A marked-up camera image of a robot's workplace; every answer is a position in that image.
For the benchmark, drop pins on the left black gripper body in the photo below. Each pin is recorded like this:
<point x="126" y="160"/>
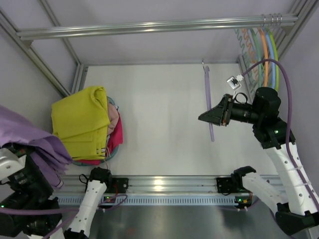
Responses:
<point x="19" y="149"/>

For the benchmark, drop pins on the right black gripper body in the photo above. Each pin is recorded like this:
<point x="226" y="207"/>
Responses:
<point x="226" y="112"/>

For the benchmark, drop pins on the purple trousers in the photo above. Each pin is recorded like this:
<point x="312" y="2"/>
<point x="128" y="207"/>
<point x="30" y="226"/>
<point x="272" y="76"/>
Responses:
<point x="49" y="153"/>

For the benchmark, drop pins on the purple clothes hanger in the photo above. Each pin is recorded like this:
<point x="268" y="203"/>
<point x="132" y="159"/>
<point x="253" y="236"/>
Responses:
<point x="208" y="96"/>

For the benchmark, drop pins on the yellow trousers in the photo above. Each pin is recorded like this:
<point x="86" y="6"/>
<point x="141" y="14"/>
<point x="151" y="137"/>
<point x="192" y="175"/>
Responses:
<point x="81" y="122"/>

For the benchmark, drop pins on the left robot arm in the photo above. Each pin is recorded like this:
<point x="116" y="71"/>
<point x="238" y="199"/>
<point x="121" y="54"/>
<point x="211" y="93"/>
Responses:
<point x="30" y="208"/>

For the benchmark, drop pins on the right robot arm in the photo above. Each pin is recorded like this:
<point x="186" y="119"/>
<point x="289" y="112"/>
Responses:
<point x="298" y="208"/>

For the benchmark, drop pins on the orange clothes hanger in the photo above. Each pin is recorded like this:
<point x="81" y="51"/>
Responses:
<point x="261" y="36"/>

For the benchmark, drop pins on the magenta cloth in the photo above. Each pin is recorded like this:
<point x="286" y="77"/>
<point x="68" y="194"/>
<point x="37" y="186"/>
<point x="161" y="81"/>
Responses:
<point x="113" y="142"/>

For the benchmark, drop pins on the pink cloth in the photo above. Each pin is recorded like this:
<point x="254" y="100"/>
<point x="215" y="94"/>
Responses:
<point x="113" y="117"/>

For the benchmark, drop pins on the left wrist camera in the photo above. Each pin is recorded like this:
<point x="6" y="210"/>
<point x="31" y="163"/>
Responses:
<point x="10" y="163"/>

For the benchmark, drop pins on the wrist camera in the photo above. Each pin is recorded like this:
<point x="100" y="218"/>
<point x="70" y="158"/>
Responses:
<point x="235" y="82"/>
<point x="10" y="163"/>

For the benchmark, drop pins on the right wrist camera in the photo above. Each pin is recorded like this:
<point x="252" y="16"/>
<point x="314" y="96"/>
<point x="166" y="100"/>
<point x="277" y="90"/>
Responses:
<point x="235" y="82"/>

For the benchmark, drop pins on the slotted cable duct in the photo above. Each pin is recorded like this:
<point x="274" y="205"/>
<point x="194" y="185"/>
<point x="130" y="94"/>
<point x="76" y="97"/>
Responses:
<point x="174" y="200"/>

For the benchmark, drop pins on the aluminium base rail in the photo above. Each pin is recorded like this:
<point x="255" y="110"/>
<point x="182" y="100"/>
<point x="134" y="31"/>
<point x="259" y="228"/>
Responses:
<point x="165" y="185"/>

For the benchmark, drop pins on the aluminium hanging rail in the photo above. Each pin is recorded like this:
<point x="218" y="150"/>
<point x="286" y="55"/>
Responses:
<point x="272" y="20"/>

